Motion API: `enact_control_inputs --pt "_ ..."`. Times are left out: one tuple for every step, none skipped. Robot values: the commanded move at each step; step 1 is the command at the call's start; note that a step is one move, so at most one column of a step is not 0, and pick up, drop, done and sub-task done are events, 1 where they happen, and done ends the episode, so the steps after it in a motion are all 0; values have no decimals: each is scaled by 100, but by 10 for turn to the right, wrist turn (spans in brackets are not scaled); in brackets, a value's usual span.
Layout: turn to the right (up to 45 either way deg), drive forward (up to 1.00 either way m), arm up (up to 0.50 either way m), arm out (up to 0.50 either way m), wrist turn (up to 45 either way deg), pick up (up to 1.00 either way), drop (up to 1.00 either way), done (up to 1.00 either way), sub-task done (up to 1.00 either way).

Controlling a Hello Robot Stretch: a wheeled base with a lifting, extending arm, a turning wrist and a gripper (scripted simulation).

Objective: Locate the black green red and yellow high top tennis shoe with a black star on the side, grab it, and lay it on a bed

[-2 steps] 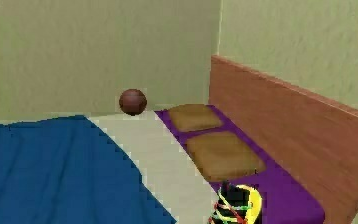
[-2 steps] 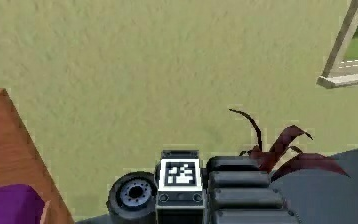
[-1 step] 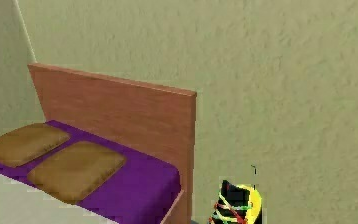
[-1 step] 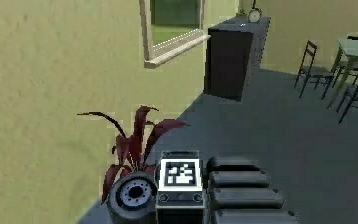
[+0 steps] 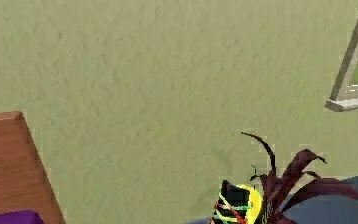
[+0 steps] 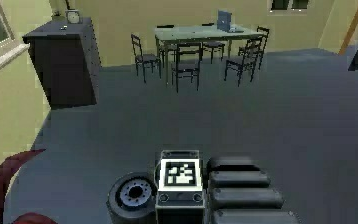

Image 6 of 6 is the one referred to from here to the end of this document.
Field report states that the pale green dining table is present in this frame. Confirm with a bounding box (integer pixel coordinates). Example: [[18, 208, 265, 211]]
[[153, 23, 265, 85]]

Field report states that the dark wooden chair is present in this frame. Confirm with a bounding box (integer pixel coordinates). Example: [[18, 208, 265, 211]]
[[201, 22, 227, 65], [223, 37, 263, 87], [171, 41, 202, 93], [156, 24, 179, 68], [130, 33, 162, 84], [238, 26, 271, 71]]

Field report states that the window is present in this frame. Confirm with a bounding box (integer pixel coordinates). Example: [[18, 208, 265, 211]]
[[269, 0, 311, 14], [0, 0, 31, 80]]

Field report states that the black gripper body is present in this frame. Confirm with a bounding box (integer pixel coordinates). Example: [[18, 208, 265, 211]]
[[106, 171, 159, 224]]

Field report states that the blue laptop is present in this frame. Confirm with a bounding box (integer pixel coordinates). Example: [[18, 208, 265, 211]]
[[216, 9, 245, 34]]

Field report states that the dark red curved object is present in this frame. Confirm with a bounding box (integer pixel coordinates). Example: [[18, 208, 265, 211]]
[[0, 148, 59, 224]]

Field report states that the dark chest of drawers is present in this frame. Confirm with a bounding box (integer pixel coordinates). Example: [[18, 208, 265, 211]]
[[22, 17, 102, 110]]

